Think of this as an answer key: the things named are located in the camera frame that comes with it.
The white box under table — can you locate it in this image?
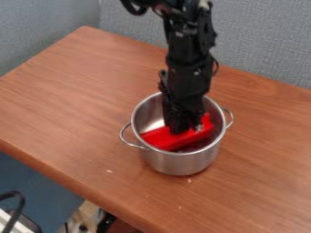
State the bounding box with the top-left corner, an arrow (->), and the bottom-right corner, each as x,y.
0,208 -> 42,233

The black cable loop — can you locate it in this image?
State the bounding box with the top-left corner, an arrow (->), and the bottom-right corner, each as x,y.
0,190 -> 26,233

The stainless steel pot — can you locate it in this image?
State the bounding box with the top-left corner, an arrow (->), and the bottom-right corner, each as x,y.
118,93 -> 234,176

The red block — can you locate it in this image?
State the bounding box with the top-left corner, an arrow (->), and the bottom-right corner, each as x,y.
140,113 -> 213,151

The beige clutter under table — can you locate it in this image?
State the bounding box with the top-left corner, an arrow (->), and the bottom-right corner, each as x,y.
59,200 -> 116,233

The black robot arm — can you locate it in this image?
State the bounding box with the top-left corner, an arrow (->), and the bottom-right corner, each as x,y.
120,0 -> 218,135

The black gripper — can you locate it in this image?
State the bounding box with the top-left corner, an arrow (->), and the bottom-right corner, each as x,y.
156,57 -> 216,135

